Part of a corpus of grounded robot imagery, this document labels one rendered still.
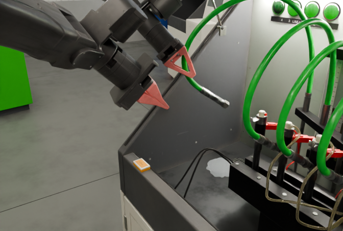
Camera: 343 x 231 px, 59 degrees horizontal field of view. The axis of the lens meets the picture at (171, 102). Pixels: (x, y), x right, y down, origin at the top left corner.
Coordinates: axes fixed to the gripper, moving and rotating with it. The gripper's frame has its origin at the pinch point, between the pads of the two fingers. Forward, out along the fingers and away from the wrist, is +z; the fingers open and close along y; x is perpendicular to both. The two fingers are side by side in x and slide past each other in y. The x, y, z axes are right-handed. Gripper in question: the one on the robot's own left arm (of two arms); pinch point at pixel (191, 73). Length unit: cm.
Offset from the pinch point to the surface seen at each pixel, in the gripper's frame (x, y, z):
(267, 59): -14.0, -16.7, 7.0
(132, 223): 49, 13, 24
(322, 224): -0.3, -16.3, 41.9
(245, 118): -3.3, -17.0, 13.3
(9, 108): 198, 245, -97
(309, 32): -29.7, 7.4, 13.1
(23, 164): 169, 155, -31
